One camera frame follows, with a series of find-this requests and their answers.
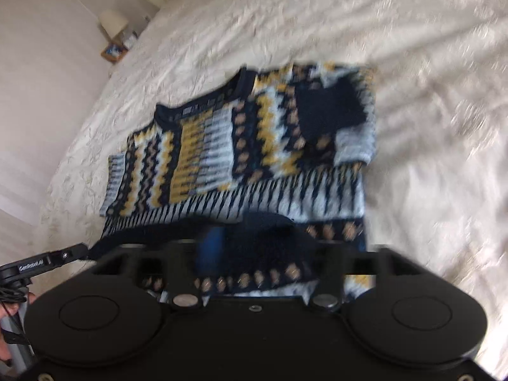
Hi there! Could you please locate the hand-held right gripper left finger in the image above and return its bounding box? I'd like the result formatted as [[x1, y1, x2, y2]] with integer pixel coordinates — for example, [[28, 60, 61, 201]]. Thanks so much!
[[92, 226, 224, 312]]

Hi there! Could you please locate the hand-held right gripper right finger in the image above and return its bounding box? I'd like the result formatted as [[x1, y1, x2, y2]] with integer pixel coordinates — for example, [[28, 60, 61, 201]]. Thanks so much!
[[305, 244, 422, 312]]

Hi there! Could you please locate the navy yellow patterned knit sweater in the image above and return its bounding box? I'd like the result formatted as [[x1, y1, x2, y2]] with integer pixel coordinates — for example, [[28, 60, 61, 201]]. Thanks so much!
[[89, 61, 378, 303]]

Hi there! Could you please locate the person's left hand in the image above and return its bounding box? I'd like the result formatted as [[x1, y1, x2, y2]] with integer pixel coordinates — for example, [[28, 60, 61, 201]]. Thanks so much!
[[0, 291, 39, 366]]

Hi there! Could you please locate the white embroidered bedspread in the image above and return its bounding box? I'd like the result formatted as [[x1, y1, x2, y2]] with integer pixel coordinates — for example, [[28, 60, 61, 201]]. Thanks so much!
[[37, 0, 508, 366]]

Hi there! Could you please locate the cream shade table lamp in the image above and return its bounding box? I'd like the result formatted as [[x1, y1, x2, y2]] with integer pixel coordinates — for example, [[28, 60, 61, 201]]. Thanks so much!
[[98, 8, 129, 43]]

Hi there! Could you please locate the wooden photo frame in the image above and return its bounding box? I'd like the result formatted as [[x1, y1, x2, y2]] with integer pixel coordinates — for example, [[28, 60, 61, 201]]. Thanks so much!
[[101, 43, 128, 64]]

